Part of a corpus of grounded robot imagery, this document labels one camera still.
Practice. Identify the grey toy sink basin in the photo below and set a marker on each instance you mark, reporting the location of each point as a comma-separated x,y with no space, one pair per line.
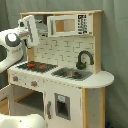
71,73

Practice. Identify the black toy stovetop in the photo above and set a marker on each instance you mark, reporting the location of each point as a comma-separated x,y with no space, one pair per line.
37,66

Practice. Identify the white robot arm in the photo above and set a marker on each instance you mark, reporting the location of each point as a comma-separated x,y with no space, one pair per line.
11,40

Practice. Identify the left red stove knob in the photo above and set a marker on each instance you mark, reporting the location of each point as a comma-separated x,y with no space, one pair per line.
15,78

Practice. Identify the right red stove knob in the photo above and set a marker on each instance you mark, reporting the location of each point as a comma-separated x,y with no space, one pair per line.
34,84

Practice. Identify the black toy faucet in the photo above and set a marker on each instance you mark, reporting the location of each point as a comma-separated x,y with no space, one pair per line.
81,64

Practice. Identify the wooden toy kitchen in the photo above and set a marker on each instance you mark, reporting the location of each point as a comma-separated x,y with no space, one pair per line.
63,52

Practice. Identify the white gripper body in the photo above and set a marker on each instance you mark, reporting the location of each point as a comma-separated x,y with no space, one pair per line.
28,31

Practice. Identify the white toy microwave door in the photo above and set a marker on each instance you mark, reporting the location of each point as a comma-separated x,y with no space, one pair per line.
68,25

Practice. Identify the white dishwasher door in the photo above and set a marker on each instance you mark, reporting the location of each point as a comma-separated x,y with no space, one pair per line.
63,106

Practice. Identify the red stove knob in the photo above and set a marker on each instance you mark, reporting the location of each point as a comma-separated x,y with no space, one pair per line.
15,78
34,84

